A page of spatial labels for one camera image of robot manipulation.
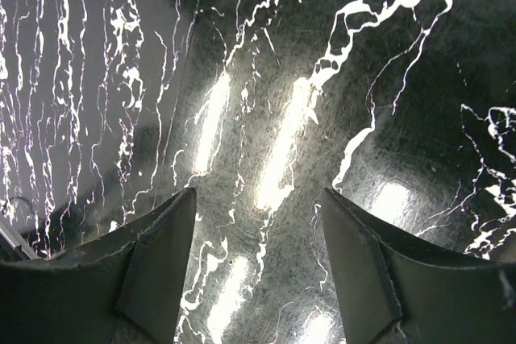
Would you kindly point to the aluminium frame rail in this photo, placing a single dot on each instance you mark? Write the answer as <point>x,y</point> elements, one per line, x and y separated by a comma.
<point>14,248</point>

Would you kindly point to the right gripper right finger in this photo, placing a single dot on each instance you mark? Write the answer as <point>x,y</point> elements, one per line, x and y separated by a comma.
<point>393,287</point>

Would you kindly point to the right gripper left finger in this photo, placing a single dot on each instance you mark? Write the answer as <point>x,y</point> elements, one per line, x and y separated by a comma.
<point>123,287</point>

